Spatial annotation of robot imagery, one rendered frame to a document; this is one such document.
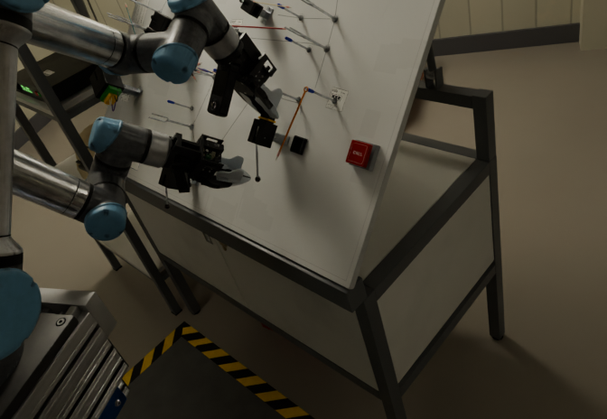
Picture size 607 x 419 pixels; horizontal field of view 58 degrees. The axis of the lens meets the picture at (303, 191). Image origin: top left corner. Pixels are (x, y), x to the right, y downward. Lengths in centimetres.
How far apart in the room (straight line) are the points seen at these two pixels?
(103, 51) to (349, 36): 54
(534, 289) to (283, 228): 125
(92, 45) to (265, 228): 58
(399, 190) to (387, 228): 15
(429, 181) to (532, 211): 115
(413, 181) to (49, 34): 97
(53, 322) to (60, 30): 47
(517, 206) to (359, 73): 154
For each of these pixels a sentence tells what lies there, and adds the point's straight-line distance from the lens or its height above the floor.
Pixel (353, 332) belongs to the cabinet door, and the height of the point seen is 64.
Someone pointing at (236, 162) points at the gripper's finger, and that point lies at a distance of 128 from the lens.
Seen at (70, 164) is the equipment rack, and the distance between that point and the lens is 262.
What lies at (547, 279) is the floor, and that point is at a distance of 234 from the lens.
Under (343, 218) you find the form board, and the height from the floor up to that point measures 97.
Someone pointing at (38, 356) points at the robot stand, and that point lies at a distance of 94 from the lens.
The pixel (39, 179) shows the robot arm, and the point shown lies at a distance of 108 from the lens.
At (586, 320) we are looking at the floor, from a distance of 223.
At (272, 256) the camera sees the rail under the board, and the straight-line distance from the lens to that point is 132.
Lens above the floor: 173
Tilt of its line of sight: 36 degrees down
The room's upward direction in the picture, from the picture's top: 18 degrees counter-clockwise
